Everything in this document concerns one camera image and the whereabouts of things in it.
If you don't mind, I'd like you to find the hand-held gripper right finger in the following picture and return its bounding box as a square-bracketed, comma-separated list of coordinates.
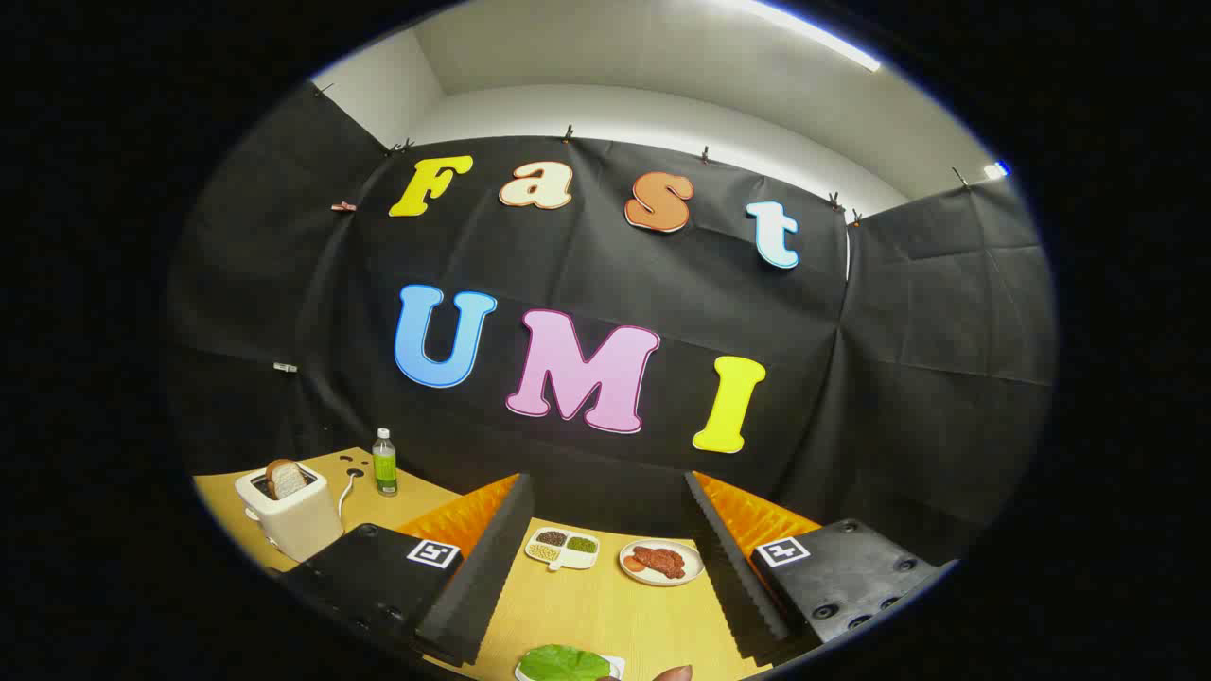
[683, 470, 957, 663]

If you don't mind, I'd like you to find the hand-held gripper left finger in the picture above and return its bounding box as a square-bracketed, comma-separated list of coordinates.
[279, 473, 535, 668]

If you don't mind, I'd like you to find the green lettuce leaf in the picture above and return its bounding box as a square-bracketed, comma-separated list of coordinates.
[518, 645, 611, 681]

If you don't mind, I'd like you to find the toasted bread slice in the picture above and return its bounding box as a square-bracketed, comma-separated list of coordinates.
[265, 459, 308, 500]

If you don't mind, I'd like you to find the white round meat plate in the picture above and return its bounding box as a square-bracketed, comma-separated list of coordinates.
[619, 538, 706, 587]

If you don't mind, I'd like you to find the brown meat slice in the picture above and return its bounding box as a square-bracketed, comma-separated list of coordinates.
[632, 546, 687, 580]

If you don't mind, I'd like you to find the white divided bean dish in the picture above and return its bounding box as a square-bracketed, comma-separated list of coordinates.
[525, 526, 602, 573]

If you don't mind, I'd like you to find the green label plastic bottle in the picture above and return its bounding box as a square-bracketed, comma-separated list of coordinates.
[372, 428, 399, 498]

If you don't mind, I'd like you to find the white rectangular plate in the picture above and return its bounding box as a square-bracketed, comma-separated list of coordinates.
[514, 653, 627, 681]

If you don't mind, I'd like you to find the white toaster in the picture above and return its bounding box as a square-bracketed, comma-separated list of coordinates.
[235, 463, 346, 564]

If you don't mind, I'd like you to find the black backdrop cloth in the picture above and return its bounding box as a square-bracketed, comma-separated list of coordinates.
[166, 80, 1059, 568]

